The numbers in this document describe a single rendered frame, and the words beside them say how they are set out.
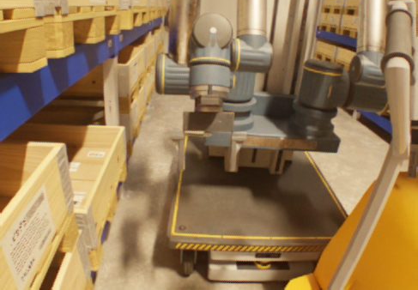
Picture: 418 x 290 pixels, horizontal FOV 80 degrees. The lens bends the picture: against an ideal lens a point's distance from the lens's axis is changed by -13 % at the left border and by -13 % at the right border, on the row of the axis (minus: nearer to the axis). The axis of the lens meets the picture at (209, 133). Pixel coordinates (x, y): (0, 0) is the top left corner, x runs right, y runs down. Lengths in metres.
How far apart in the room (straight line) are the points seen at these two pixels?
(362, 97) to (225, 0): 4.67
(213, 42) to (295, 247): 1.05
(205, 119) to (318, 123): 0.85
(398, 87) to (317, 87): 1.07
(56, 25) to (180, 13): 0.54
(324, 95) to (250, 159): 0.73
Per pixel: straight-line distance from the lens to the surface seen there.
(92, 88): 1.98
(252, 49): 0.92
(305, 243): 1.47
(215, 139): 1.37
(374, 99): 1.54
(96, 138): 1.85
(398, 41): 0.41
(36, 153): 0.89
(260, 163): 1.95
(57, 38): 0.89
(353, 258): 0.73
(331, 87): 1.43
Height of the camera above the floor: 1.33
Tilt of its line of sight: 24 degrees down
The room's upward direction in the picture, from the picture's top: 5 degrees clockwise
